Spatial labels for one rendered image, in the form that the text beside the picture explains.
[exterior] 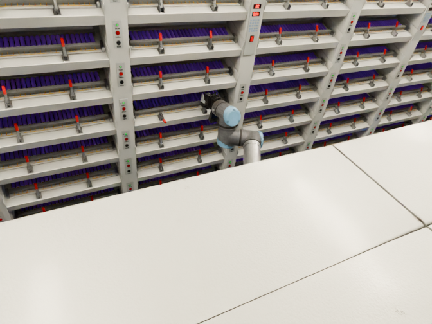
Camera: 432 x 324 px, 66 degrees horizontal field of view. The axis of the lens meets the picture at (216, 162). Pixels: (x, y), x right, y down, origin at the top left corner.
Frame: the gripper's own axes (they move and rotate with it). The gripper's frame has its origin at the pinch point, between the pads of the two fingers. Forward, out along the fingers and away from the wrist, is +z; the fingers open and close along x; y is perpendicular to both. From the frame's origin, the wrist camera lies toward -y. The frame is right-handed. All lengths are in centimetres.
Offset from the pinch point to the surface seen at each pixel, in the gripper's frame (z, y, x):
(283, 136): 11, -41, -72
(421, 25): -13, 36, -161
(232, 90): -2.3, 4.1, -18.0
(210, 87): -6.4, 9.4, -1.5
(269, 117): 7, -22, -54
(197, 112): -1.2, -6.7, 4.3
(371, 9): -15, 48, -106
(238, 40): -7.7, 33.3, -17.8
